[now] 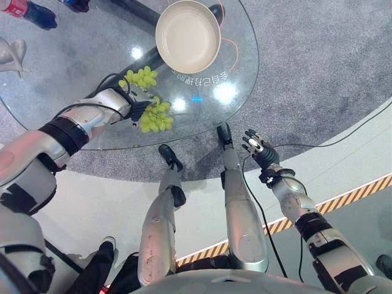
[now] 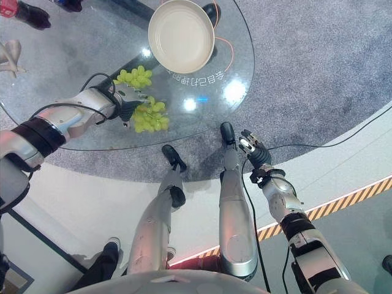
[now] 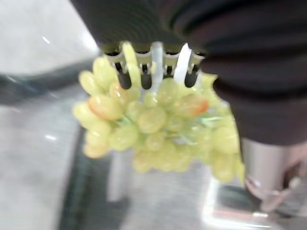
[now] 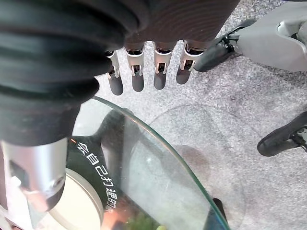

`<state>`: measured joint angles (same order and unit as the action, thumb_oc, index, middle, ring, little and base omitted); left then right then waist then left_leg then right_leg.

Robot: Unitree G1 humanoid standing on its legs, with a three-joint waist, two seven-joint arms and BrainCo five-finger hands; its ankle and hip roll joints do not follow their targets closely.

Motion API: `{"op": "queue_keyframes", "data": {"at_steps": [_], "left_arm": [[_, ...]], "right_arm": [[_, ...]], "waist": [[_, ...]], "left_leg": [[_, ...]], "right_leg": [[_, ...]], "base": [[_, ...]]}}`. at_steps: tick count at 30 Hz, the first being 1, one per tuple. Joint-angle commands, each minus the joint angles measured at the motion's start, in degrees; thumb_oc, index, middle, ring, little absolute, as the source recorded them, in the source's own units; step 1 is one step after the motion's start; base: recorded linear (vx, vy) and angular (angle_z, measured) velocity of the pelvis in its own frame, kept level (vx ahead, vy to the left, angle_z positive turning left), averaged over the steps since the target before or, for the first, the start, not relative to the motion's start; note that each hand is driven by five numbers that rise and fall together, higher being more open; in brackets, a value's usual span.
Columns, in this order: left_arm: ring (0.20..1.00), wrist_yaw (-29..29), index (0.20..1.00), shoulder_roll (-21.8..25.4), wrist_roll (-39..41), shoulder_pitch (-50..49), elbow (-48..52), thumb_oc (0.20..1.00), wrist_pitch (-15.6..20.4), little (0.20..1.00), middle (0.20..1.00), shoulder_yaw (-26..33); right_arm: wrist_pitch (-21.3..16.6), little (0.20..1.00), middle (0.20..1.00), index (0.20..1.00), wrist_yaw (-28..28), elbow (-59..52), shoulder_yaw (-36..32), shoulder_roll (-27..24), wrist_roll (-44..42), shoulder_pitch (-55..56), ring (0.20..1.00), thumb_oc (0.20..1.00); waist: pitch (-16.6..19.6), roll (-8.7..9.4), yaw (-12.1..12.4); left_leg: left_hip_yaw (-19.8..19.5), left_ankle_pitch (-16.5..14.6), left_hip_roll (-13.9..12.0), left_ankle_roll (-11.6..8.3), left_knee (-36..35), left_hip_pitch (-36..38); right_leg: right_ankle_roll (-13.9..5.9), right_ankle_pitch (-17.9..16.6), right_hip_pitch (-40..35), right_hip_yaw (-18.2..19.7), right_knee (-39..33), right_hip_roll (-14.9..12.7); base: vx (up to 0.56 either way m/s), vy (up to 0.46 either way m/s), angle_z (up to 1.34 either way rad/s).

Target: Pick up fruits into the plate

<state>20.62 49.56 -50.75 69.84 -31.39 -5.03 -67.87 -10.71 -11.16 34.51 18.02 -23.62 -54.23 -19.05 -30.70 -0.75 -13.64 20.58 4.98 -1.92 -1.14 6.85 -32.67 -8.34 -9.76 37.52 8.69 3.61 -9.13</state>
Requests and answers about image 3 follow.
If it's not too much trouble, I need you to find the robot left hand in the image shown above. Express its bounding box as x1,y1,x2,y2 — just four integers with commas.
69,0,307,213

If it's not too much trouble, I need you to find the green grape bunch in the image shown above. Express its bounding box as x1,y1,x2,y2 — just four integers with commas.
72,43,246,184

